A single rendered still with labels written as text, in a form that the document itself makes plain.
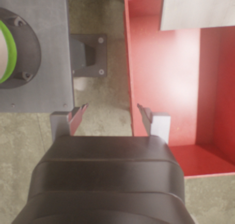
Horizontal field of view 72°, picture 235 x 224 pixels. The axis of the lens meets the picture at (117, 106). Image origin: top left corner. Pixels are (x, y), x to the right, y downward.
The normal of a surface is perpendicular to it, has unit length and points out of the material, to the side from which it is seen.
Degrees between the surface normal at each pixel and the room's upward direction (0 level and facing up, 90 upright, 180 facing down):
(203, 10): 30
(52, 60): 0
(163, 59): 0
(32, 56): 66
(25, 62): 73
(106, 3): 0
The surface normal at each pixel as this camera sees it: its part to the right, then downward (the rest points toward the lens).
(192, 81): 0.00, 0.28
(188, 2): 0.04, 0.72
